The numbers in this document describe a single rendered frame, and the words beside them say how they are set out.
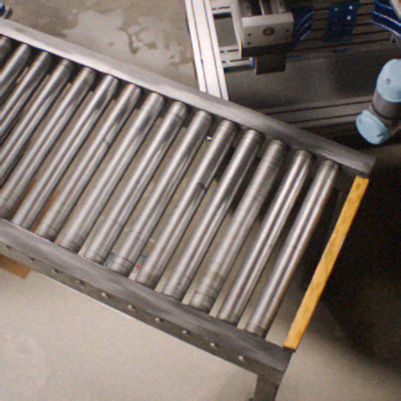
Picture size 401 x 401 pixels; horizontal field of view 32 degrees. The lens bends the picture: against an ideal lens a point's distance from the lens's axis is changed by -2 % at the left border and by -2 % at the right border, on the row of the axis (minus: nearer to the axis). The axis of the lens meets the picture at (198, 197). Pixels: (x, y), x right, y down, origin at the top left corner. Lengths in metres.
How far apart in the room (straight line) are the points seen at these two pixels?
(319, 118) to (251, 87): 0.26
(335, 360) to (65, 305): 0.89
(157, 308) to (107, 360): 0.84
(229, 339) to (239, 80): 1.22
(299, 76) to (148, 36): 0.70
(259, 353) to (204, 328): 0.12
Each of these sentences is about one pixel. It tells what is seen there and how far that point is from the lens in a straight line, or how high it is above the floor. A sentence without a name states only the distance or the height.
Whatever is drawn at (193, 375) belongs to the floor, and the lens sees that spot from 2.30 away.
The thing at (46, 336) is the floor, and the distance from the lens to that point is 2.40.
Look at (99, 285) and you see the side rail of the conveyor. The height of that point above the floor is 0.80.
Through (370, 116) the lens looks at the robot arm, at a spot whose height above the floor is 1.03.
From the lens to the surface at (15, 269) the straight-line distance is 2.51.
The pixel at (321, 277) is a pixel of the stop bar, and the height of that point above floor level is 0.82.
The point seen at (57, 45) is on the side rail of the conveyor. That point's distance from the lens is 1.91.
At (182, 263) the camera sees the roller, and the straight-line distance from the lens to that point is 1.55.
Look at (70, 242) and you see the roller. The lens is 1.61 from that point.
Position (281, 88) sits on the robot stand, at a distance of 2.50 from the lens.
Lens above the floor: 2.25
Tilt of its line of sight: 63 degrees down
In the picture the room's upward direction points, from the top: 5 degrees counter-clockwise
